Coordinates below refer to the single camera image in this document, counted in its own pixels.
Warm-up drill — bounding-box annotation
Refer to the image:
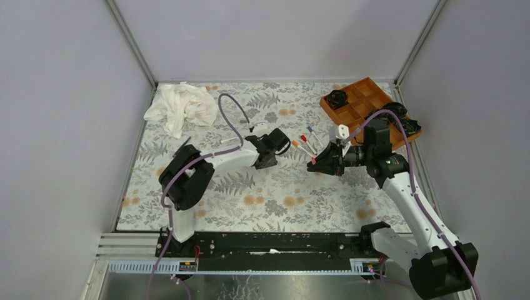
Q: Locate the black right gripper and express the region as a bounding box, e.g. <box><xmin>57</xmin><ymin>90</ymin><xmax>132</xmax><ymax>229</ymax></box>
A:
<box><xmin>307</xmin><ymin>140</ymin><xmax>373</xmax><ymax>177</ymax></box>

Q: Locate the white pen red tip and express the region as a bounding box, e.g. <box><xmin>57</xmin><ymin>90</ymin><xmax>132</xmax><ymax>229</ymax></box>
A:
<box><xmin>301</xmin><ymin>135</ymin><xmax>318</xmax><ymax>157</ymax></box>
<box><xmin>292</xmin><ymin>140</ymin><xmax>314</xmax><ymax>160</ymax></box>

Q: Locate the white pen blue tip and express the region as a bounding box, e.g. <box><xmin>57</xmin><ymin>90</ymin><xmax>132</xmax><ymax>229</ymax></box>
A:
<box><xmin>307</xmin><ymin>126</ymin><xmax>325</xmax><ymax>150</ymax></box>

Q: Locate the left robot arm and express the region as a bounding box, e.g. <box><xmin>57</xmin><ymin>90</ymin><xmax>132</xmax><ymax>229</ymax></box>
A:
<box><xmin>158</xmin><ymin>128</ymin><xmax>290</xmax><ymax>257</ymax></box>

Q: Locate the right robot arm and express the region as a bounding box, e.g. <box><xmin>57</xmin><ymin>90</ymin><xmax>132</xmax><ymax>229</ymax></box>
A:
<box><xmin>307</xmin><ymin>119</ymin><xmax>478</xmax><ymax>299</ymax></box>

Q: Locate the black pen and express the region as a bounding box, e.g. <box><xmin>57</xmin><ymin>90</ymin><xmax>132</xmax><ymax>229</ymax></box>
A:
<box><xmin>181</xmin><ymin>136</ymin><xmax>192</xmax><ymax>147</ymax></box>

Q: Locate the floral patterned mat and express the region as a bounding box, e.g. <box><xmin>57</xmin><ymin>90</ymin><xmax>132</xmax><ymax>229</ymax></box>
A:
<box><xmin>116</xmin><ymin>82</ymin><xmax>409</xmax><ymax>233</ymax></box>

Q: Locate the orange compartment tray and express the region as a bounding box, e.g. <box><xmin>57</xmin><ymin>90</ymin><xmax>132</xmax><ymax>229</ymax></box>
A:
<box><xmin>319</xmin><ymin>77</ymin><xmax>422</xmax><ymax>141</ymax></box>

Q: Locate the white crumpled cloth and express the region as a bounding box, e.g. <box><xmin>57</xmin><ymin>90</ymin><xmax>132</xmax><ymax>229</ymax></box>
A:
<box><xmin>143</xmin><ymin>82</ymin><xmax>219</xmax><ymax>139</ymax></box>

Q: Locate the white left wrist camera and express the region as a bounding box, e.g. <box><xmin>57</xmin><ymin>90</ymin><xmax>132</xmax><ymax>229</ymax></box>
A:
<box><xmin>249</xmin><ymin>122</ymin><xmax>268</xmax><ymax>136</ymax></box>

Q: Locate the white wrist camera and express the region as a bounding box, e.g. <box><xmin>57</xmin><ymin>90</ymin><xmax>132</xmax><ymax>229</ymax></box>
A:
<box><xmin>329</xmin><ymin>124</ymin><xmax>350</xmax><ymax>144</ymax></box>
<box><xmin>249</xmin><ymin>122</ymin><xmax>268</xmax><ymax>136</ymax></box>

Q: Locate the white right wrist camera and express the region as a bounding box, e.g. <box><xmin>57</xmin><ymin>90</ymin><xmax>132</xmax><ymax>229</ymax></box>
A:
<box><xmin>329</xmin><ymin>124</ymin><xmax>350</xmax><ymax>144</ymax></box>

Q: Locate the black green cable coil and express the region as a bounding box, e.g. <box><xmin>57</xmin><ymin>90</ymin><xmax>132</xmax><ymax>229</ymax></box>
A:
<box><xmin>399</xmin><ymin>117</ymin><xmax>423</xmax><ymax>138</ymax></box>

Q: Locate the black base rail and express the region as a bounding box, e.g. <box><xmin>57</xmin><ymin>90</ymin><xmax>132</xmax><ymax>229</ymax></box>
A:
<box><xmin>154</xmin><ymin>231</ymin><xmax>381</xmax><ymax>271</ymax></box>

